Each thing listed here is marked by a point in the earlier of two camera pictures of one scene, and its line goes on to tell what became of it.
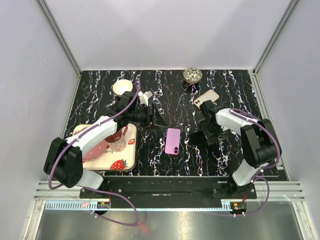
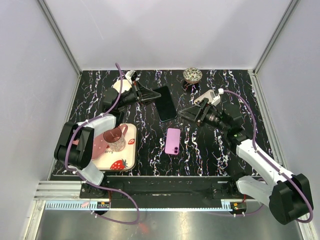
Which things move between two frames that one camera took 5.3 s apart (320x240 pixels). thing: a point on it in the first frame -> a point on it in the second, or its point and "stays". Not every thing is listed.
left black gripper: x=159 y=121 -> x=146 y=94
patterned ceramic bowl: x=192 y=75 stays
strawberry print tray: x=124 y=160 stays
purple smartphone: x=172 y=141 stays
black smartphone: x=198 y=138 -> x=165 y=107
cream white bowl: x=120 y=86 stays
